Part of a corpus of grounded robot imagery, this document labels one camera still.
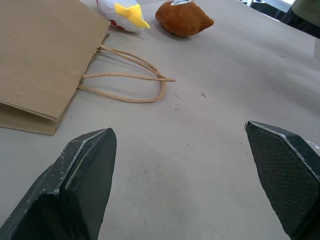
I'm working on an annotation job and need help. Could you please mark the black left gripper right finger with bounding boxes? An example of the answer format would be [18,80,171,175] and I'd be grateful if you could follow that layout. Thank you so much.
[243,120,320,239]

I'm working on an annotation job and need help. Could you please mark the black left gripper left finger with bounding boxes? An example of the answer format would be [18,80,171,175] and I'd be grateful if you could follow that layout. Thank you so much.
[0,127,118,240]

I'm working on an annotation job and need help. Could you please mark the brown paper bag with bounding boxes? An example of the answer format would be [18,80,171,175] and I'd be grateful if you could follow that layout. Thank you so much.
[0,0,176,137]

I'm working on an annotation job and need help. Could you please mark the person in dark clothes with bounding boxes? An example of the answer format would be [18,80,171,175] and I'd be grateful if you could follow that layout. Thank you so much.
[281,0,320,40]

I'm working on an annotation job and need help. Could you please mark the white and yellow plush toy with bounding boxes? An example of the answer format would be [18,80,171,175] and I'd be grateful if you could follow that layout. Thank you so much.
[96,0,151,34]

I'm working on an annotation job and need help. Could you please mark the brown plush toy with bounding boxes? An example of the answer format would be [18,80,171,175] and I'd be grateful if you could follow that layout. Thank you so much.
[155,0,215,37]

